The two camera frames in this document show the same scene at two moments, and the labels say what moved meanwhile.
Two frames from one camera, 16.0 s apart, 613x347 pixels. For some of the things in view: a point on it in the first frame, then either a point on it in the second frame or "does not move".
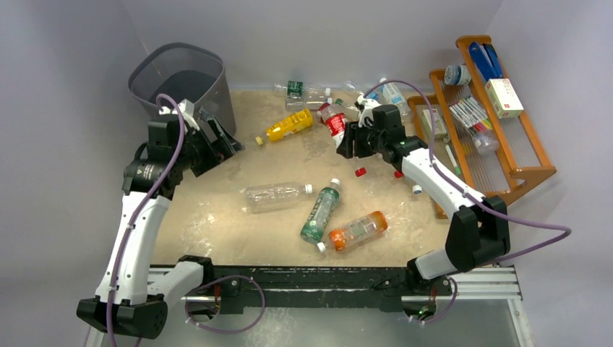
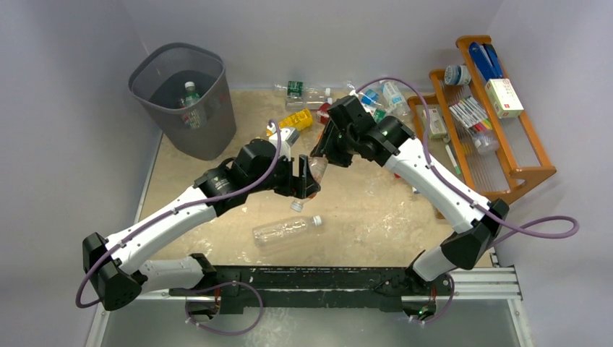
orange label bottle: (371, 225) → (318, 165)
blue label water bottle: (394, 97) does not move
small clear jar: (486, 143) does not move
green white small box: (439, 127) does not move
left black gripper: (227, 147) → (300, 186)
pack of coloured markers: (471, 114) does not move
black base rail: (233, 287) does not move
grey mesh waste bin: (172, 72) does not move
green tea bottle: (324, 207) → (191, 97)
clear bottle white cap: (261, 198) → (276, 231)
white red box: (504, 97) does not move
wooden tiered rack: (473, 126) does not move
